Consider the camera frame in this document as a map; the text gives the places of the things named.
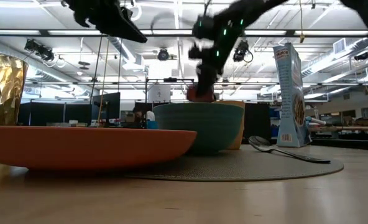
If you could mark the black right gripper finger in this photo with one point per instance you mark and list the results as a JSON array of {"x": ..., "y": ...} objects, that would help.
[
  {"x": 212, "y": 84},
  {"x": 202, "y": 84}
]

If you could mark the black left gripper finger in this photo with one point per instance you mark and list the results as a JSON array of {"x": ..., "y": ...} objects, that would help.
[{"x": 125, "y": 28}]

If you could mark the teal bowl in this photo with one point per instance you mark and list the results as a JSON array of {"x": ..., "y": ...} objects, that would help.
[{"x": 202, "y": 127}]

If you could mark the yellow plastic cup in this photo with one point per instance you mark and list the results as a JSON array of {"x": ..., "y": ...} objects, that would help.
[{"x": 240, "y": 137}]

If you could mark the silver metal spoon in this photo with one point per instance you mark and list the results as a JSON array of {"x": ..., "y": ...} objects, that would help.
[{"x": 260, "y": 143}]

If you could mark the blue cinnamon squares cereal box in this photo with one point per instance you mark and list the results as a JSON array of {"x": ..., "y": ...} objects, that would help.
[{"x": 288, "y": 102}]

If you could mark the orange plate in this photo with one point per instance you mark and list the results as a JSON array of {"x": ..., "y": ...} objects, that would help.
[{"x": 78, "y": 146}]

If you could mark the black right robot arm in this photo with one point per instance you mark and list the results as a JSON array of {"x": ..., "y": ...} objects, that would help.
[{"x": 230, "y": 25}]

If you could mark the white box appliance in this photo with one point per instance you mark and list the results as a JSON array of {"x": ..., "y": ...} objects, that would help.
[{"x": 159, "y": 93}]

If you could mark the person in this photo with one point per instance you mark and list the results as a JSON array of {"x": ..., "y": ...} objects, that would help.
[{"x": 138, "y": 115}]

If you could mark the blue storage shelf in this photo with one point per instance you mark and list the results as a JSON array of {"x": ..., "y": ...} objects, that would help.
[{"x": 274, "y": 123}]

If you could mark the black monitor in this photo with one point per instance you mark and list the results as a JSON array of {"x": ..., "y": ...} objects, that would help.
[{"x": 109, "y": 105}]

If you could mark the grey round placemat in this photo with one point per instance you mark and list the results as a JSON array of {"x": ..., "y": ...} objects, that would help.
[{"x": 249, "y": 168}]

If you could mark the gold faceted cup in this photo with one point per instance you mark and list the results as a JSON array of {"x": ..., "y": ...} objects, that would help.
[{"x": 3, "y": 93}]

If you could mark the white air vent grille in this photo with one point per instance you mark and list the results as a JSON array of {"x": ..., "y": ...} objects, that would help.
[{"x": 339, "y": 46}]

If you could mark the wooden background bench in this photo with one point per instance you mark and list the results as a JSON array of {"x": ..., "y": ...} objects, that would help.
[{"x": 352, "y": 128}]

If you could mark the small black ceiling device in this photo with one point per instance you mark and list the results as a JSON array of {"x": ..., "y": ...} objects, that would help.
[{"x": 361, "y": 56}]

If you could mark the round black ceiling camera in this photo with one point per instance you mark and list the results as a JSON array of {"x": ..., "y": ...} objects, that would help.
[{"x": 163, "y": 54}]

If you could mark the black overhead frame bar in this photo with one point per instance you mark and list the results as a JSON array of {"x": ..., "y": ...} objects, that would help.
[{"x": 43, "y": 32}]

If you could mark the black metal frame stand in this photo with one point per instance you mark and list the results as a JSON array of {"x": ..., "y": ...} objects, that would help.
[{"x": 146, "y": 93}]

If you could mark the black ceiling camera cluster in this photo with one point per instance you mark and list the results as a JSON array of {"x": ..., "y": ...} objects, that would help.
[{"x": 41, "y": 51}]

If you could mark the silver air duct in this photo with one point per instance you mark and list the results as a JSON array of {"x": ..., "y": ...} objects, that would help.
[{"x": 327, "y": 62}]

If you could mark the black table edge rail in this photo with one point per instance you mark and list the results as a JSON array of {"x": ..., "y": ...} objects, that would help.
[{"x": 342, "y": 143}]

